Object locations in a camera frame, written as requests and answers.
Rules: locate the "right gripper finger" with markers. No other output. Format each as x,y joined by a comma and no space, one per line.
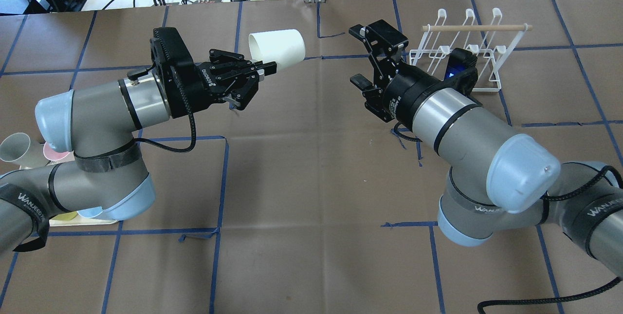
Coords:
384,45
367,88

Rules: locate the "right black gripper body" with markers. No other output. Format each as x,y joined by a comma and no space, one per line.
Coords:
405,91

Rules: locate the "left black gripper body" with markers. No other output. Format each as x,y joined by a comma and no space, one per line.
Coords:
193,87

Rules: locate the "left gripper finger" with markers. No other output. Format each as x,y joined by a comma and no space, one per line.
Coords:
224,64
242,92

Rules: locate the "white plastic cup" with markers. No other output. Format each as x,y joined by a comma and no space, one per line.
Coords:
285,47

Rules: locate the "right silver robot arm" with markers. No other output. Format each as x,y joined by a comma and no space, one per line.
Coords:
499,178

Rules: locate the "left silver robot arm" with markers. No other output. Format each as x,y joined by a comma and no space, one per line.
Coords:
105,128

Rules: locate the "pink plastic cup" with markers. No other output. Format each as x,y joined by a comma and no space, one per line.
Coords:
56,157

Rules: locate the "light blue cup near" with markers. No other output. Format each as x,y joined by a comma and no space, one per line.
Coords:
90,212

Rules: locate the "yellow plastic cup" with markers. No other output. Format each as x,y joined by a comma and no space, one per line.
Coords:
65,217

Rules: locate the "grey plastic cup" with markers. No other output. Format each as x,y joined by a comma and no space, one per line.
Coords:
20,149

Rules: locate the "cream plastic tray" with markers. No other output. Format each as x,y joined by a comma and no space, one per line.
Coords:
81,221

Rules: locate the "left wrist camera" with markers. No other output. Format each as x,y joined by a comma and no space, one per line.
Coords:
168,51

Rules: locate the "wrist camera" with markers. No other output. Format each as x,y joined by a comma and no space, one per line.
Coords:
461,71
168,51

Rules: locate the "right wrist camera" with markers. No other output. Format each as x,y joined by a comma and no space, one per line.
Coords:
461,71

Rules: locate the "white wire cup rack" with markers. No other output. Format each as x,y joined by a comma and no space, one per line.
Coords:
445,49

